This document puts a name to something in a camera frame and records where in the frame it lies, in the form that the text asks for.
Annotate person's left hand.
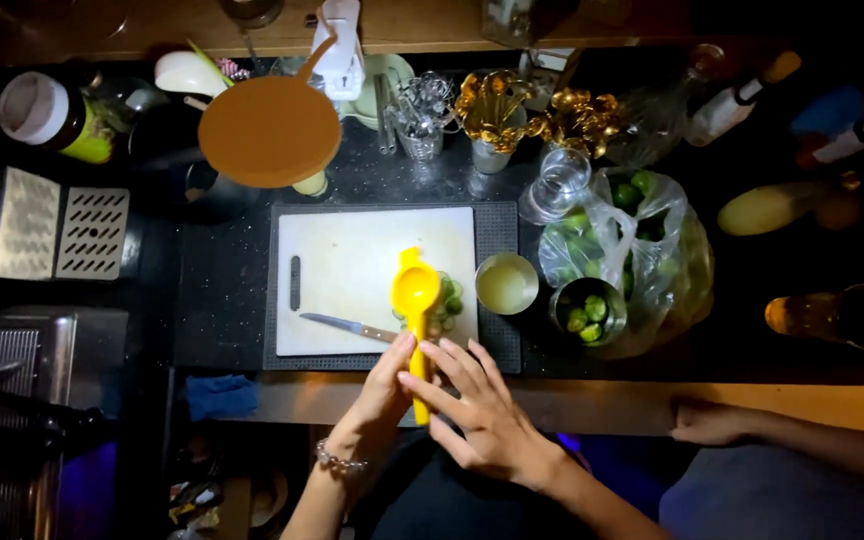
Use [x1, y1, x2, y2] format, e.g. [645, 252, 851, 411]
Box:
[325, 330, 420, 462]

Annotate person's right hand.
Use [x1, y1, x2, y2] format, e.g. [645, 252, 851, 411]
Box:
[397, 337, 574, 494]

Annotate yellow citrus squeezer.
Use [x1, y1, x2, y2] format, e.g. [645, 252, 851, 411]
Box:
[390, 246, 443, 428]

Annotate pile of cut lime pieces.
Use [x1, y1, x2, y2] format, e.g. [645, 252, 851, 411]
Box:
[393, 271, 466, 340]

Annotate white cutting board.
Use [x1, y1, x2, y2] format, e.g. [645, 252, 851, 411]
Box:
[276, 207, 479, 357]

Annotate steel cup of juice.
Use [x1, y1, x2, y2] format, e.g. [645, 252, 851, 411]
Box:
[474, 252, 540, 316]

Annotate black mesh bar mat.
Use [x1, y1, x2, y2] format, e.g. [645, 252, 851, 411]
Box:
[263, 201, 522, 374]

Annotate blue cloth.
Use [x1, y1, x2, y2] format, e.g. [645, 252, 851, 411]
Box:
[185, 374, 260, 423]

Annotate steel cup of lime halves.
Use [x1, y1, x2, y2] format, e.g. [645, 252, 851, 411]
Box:
[549, 277, 628, 348]

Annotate small yellow cup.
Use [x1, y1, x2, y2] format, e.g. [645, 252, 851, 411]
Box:
[291, 170, 330, 199]

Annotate clear drinking glass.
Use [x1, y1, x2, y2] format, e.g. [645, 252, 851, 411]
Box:
[518, 147, 593, 226]

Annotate steel cup of bar tools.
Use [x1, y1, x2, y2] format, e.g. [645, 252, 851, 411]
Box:
[387, 71, 457, 163]

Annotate black bowl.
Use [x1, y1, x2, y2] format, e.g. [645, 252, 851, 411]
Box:
[183, 160, 262, 224]

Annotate metal straws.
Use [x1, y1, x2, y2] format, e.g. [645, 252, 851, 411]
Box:
[372, 72, 397, 156]

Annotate glass of gold picks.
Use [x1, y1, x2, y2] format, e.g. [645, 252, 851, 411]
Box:
[453, 70, 532, 176]

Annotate round brown wooden board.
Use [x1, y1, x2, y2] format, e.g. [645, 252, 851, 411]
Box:
[198, 30, 343, 189]

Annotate clear plastic bag of limes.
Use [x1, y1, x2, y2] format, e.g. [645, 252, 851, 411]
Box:
[537, 167, 716, 360]

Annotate pale green bowl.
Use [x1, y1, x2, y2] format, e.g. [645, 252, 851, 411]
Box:
[339, 53, 417, 132]

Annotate bunch of gold ornaments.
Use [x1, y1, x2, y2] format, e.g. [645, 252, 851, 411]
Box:
[540, 87, 622, 160]

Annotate white plastic appliance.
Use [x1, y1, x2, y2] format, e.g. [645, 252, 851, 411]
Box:
[310, 0, 366, 103]

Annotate crumpled clear plastic bag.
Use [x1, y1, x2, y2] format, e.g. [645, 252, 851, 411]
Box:
[603, 43, 726, 168]

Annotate white ladle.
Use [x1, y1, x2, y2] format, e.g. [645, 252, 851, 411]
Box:
[153, 49, 232, 99]

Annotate steel sink unit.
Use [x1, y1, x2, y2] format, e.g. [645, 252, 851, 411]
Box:
[0, 306, 130, 540]

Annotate yellow fruit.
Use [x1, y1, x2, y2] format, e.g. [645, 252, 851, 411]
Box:
[717, 180, 832, 238]

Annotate white bottle with cork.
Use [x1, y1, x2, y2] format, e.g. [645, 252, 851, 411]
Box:
[684, 50, 803, 148]

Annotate dark jar with white lid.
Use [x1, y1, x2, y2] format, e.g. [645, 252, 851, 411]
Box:
[0, 71, 116, 165]

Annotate amber glass bottle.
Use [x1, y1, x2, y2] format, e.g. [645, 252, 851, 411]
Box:
[764, 283, 864, 352]

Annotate dark bottle with white label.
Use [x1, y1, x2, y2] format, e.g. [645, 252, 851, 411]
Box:
[790, 81, 864, 172]

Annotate wooden handled knife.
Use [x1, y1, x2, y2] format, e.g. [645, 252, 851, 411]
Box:
[299, 312, 399, 345]

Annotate pearl bead bracelet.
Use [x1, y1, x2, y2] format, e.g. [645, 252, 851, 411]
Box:
[315, 438, 370, 476]

